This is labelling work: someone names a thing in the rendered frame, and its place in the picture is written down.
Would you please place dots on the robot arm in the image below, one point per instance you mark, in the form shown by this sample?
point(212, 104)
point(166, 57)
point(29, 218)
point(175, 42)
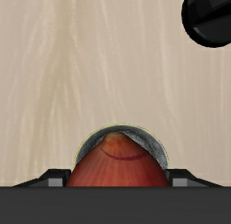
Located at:
point(207, 20)

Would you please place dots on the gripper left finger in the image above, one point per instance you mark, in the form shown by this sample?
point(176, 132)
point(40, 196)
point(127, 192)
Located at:
point(55, 175)

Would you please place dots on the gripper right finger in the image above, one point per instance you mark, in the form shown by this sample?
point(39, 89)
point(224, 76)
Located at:
point(178, 174)

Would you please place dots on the dark grey bowl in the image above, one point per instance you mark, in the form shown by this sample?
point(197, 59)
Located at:
point(151, 143)

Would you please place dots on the red-brown onion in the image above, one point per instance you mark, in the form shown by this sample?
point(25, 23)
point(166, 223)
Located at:
point(118, 170)

